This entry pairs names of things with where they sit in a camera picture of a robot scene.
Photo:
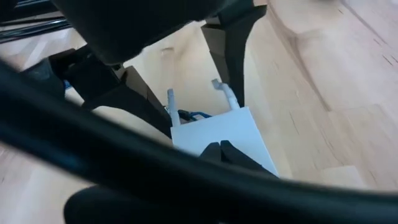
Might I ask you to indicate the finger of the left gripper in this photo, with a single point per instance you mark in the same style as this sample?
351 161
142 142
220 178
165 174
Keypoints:
233 46
136 99

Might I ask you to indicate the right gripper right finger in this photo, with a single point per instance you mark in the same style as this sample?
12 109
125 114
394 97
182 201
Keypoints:
234 157

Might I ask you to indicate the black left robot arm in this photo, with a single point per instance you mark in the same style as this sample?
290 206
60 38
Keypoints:
40 77

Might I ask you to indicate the black aluminium rig frame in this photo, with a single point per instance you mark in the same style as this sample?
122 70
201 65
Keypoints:
31 31

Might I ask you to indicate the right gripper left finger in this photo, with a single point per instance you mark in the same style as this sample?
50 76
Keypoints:
214 152

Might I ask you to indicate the white duct cover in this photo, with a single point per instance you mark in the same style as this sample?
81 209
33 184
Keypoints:
230 133

